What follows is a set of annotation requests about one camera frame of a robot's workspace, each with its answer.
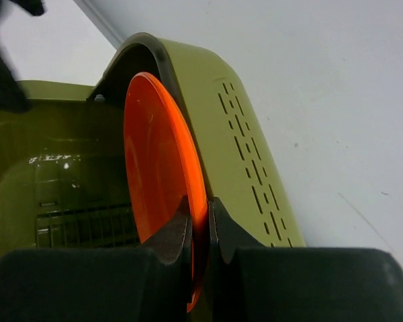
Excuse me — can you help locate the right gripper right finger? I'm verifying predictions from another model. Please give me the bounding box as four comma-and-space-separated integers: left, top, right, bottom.
209, 199, 403, 321

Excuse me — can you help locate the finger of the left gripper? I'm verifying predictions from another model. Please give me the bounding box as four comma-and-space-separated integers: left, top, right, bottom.
0, 0, 46, 113

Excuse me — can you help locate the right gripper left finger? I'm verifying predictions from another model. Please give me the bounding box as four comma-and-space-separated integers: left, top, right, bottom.
0, 198, 192, 321

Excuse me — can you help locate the olive green dish rack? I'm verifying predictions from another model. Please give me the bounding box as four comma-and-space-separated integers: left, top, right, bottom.
0, 32, 306, 322

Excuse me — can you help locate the orange plate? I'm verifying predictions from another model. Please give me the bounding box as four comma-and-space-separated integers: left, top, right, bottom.
124, 72, 208, 311

